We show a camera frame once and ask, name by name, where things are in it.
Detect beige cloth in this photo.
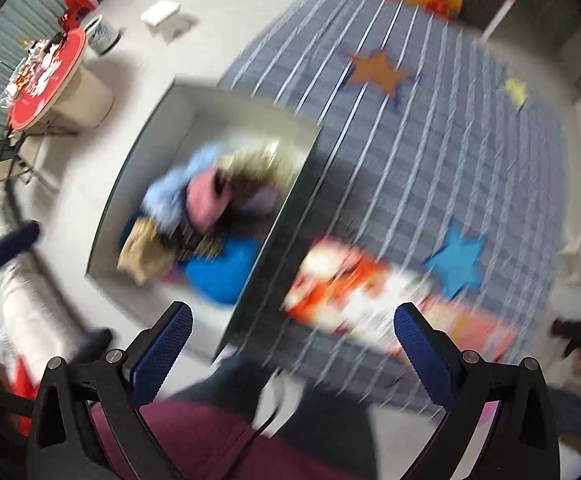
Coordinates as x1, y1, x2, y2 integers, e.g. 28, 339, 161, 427
118, 217, 176, 286

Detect blue star patch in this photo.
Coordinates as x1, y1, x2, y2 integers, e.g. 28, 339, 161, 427
423, 225, 488, 301

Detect pink cloth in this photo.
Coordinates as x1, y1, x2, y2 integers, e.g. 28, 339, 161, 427
186, 170, 232, 233

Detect white patterned bucket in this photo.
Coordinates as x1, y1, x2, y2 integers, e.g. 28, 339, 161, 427
83, 16, 121, 56

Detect white storage box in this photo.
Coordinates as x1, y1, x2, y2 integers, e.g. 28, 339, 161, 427
85, 76, 323, 366

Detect cluster of small tableware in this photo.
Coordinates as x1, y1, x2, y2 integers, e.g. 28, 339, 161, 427
0, 35, 66, 111

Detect brown star patch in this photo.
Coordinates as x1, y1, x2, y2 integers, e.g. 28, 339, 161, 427
345, 50, 416, 106

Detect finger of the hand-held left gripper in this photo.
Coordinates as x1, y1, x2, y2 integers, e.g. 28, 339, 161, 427
0, 220, 41, 281

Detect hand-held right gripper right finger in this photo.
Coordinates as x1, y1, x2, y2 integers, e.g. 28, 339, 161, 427
393, 302, 557, 480

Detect red round table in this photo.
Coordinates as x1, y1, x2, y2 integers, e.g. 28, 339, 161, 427
8, 27, 87, 132

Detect red plastic stool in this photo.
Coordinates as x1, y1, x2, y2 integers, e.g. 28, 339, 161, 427
58, 0, 98, 28

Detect person's maroon clothing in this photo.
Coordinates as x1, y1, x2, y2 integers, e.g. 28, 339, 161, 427
90, 397, 371, 480

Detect yellow star patch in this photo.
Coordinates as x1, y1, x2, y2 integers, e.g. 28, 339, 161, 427
503, 77, 529, 109

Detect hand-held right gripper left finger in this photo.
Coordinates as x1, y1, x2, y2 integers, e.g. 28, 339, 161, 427
30, 301, 194, 480

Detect brown patterned cloth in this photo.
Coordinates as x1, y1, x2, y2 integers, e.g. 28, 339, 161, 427
220, 144, 296, 221

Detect grey checked blanket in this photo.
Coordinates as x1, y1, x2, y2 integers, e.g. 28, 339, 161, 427
218, 0, 568, 411

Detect black folding table legs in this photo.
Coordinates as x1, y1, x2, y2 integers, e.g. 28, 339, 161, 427
0, 127, 78, 186

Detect beige cylindrical bin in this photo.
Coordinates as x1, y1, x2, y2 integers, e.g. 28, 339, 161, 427
50, 65, 116, 128

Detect white low stool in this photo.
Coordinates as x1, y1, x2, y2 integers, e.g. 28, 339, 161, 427
140, 1, 194, 43

